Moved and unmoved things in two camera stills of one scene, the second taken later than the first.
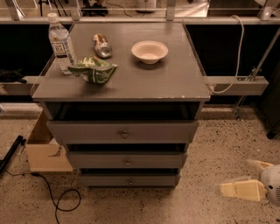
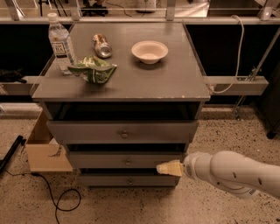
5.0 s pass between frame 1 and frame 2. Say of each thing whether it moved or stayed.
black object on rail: stayed
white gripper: moved
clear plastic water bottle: stayed
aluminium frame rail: stayed
